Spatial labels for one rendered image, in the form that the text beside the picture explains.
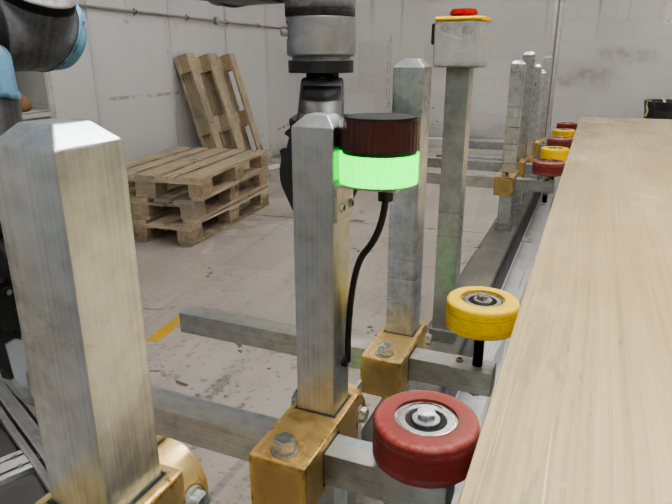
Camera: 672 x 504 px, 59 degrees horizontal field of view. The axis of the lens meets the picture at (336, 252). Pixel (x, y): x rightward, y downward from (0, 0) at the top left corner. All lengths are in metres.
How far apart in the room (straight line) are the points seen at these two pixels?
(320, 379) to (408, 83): 0.34
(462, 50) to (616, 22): 7.32
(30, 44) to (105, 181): 0.80
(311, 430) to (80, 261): 0.31
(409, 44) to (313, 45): 7.63
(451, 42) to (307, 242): 0.52
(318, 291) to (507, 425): 0.18
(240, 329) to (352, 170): 0.43
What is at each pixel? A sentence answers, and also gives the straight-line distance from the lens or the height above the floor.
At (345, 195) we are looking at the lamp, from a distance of 0.47.
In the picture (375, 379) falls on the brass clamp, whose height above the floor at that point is 0.81.
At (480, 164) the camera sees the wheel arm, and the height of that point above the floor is 0.85.
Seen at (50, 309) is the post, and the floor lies 1.07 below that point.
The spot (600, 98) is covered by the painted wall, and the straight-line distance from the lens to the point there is 8.21.
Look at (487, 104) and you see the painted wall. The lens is 8.16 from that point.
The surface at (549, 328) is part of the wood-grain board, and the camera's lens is 0.65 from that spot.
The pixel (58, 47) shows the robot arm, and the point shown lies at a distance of 1.07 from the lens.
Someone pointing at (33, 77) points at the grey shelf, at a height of 1.06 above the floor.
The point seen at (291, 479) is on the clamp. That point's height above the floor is 0.86.
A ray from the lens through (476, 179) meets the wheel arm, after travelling 1.67.
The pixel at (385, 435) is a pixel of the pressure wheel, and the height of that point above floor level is 0.91.
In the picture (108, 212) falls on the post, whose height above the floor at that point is 1.11.
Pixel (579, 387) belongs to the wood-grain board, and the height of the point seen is 0.90.
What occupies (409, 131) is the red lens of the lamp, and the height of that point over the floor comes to 1.12.
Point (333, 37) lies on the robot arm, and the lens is 0.64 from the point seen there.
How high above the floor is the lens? 1.17
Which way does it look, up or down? 18 degrees down
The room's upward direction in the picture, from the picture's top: straight up
